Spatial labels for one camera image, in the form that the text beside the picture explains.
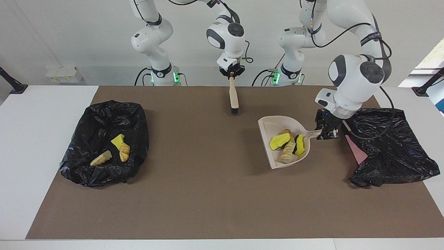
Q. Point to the white wall socket box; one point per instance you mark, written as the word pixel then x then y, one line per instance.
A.
pixel 64 74

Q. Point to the black camera stand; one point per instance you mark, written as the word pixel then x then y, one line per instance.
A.
pixel 421 91
pixel 17 87

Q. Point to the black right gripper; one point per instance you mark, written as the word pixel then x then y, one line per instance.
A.
pixel 232 71

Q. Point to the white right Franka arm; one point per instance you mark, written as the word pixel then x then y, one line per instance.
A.
pixel 152 34

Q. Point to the brown potato-shaped foam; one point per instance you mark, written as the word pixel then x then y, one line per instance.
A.
pixel 288 132

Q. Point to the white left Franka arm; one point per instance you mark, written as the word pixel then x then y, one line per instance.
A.
pixel 350 93

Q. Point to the pink plastic bin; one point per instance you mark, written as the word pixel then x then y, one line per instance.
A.
pixel 359 154

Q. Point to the beige plastic dustpan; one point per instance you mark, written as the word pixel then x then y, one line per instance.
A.
pixel 267 128

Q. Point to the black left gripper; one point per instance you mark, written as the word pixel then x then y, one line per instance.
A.
pixel 327 121

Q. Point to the orange striped foam chunk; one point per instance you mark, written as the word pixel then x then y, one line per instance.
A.
pixel 125 152

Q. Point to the beige hand brush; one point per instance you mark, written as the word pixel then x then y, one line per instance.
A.
pixel 233 93

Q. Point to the black plastic trash bag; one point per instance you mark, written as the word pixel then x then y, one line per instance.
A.
pixel 388 152
pixel 86 121

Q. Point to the yellow sponge piece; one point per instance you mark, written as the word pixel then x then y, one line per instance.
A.
pixel 300 146
pixel 118 140
pixel 278 142

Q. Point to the pale beige foam chunk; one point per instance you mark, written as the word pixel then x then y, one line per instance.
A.
pixel 288 153

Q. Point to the pale green foam chunk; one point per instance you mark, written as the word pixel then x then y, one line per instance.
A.
pixel 100 159

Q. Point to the brown table mat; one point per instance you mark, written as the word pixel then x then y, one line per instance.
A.
pixel 222 215

